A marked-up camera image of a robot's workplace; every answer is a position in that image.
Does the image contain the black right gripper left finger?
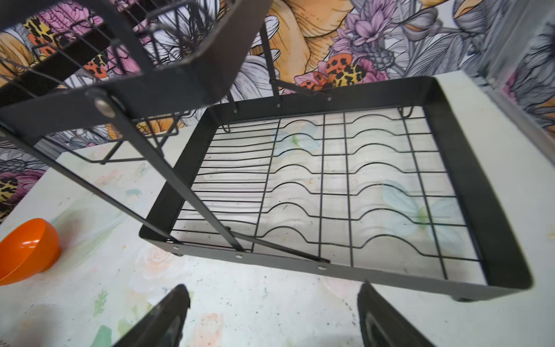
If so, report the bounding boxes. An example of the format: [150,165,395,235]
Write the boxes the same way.
[114,284,191,347]

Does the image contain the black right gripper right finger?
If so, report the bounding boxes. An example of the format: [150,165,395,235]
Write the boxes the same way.
[357,281,434,346]

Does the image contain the orange plastic bowl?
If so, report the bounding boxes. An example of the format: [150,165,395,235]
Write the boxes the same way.
[1,218,62,286]

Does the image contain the black metal dish rack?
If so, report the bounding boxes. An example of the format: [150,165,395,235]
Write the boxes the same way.
[1,1,533,302]

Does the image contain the aluminium corner post right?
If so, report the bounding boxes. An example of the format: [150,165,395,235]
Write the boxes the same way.
[478,1,554,163]

